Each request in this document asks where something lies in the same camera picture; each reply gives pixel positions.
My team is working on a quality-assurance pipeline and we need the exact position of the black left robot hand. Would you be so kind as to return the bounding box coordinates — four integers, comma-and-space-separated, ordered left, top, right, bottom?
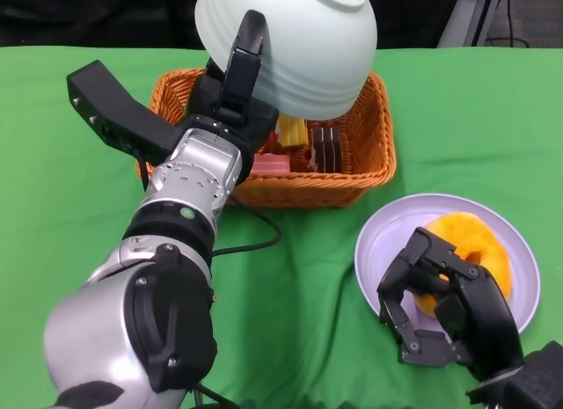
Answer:
186, 9, 282, 177

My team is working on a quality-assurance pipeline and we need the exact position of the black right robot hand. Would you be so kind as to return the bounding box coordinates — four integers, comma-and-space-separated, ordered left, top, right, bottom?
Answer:
377, 226, 525, 382

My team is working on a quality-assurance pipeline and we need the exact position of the orange bagel bread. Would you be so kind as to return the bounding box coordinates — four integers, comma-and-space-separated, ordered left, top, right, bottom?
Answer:
413, 212, 512, 318

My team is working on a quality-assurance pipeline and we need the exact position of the grey-green bowl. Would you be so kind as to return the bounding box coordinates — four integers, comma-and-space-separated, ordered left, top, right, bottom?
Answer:
194, 0, 378, 122

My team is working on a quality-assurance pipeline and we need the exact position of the yellow cake slice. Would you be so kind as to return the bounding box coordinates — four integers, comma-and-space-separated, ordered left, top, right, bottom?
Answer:
279, 113, 309, 149

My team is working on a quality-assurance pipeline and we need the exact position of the salmon striped cake slice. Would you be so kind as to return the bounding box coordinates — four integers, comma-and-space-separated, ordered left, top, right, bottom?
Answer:
252, 152, 291, 177

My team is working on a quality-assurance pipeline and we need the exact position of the chocolate cake slice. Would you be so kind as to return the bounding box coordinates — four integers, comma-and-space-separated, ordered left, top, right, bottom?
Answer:
310, 126, 344, 172

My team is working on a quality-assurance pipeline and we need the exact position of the pale lavender plate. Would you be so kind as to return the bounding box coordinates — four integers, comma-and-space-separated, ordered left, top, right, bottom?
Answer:
354, 193, 541, 335

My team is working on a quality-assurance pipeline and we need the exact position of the orange wicker basket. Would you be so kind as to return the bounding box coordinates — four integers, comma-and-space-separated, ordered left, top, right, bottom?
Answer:
135, 68, 398, 209

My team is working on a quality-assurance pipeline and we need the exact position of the green tablecloth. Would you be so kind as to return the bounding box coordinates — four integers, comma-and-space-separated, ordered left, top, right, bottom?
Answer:
0, 46, 563, 409

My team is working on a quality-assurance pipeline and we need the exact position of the black backdrop cloth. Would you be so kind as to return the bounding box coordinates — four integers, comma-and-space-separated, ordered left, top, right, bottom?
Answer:
0, 0, 465, 52

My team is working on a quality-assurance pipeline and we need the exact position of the grey metal stand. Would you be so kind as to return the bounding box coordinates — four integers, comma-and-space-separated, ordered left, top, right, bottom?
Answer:
437, 0, 507, 48

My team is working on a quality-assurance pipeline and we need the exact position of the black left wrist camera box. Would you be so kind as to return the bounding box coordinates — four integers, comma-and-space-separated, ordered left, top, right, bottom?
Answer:
66, 60, 188, 166

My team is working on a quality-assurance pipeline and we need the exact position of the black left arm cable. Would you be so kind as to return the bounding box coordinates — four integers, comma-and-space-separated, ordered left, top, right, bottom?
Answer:
135, 149, 282, 409

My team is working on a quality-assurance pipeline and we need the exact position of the black floor cable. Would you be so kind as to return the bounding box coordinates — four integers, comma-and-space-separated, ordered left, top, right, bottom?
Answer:
486, 0, 531, 48

